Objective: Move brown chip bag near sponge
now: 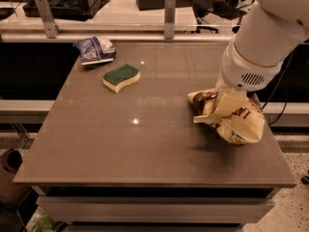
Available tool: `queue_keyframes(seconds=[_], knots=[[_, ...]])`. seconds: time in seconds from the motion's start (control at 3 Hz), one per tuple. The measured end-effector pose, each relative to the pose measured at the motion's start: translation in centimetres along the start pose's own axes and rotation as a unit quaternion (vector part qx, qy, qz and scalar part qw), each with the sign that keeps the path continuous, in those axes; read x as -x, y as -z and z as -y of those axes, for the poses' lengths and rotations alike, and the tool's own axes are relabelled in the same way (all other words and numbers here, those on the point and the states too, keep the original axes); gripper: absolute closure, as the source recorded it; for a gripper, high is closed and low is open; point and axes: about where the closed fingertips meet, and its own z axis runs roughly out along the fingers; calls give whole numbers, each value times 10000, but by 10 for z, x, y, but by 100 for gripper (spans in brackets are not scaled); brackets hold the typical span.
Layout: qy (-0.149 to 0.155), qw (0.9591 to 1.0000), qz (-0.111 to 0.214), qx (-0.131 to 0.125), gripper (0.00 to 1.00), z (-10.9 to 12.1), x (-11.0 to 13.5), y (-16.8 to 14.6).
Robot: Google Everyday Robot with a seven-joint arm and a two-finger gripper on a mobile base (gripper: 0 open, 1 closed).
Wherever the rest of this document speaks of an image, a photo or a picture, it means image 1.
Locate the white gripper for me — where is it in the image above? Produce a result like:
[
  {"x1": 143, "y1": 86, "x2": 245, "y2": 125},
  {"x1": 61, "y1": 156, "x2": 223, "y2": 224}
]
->
[{"x1": 214, "y1": 40, "x2": 283, "y2": 117}]

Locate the brown chip bag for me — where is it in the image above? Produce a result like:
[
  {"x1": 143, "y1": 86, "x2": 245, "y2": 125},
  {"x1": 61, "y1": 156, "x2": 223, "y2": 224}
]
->
[{"x1": 187, "y1": 89, "x2": 266, "y2": 145}]

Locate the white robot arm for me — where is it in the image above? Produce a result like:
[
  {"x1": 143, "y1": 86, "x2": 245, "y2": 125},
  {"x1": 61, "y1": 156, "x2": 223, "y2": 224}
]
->
[{"x1": 214, "y1": 0, "x2": 309, "y2": 117}]

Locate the green yellow sponge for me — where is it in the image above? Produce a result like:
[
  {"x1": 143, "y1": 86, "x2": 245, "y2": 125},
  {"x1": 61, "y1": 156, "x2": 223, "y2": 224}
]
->
[{"x1": 102, "y1": 64, "x2": 140, "y2": 93}]

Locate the blue white chip bag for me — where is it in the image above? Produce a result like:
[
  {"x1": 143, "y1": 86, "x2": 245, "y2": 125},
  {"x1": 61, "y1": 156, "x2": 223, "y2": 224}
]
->
[{"x1": 75, "y1": 37, "x2": 116, "y2": 66}]

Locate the black office chair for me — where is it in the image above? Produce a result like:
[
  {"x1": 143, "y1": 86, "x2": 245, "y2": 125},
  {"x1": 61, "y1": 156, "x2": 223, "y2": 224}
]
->
[{"x1": 192, "y1": 0, "x2": 255, "y2": 34}]

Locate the black tray on desk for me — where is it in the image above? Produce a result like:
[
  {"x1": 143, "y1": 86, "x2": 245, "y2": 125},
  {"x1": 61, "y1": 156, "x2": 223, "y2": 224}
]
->
[{"x1": 22, "y1": 0, "x2": 111, "y2": 21}]

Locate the white drawer front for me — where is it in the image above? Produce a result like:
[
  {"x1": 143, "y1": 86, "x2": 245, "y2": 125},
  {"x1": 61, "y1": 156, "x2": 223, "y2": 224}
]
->
[{"x1": 38, "y1": 196, "x2": 274, "y2": 224}]

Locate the green object on floor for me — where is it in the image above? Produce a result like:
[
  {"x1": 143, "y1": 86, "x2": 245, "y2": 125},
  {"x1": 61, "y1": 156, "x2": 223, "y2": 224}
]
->
[{"x1": 31, "y1": 215, "x2": 68, "y2": 232}]

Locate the brown bin on floor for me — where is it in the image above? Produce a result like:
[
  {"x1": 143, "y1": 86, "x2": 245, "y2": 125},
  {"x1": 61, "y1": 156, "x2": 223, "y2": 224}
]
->
[{"x1": 0, "y1": 148, "x2": 29, "y2": 205}]

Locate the middle metal rail bracket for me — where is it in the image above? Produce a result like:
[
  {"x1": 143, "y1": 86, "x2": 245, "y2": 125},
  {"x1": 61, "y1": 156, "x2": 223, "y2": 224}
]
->
[{"x1": 164, "y1": 0, "x2": 176, "y2": 40}]

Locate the metal rail bracket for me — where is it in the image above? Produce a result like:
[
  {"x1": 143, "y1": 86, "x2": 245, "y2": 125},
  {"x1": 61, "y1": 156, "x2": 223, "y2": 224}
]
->
[
  {"x1": 34, "y1": 0, "x2": 60, "y2": 39},
  {"x1": 164, "y1": 0, "x2": 176, "y2": 40}
]

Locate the left metal rail bracket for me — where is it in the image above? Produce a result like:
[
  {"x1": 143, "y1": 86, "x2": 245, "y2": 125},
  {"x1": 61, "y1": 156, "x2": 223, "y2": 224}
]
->
[{"x1": 34, "y1": 0, "x2": 60, "y2": 39}]

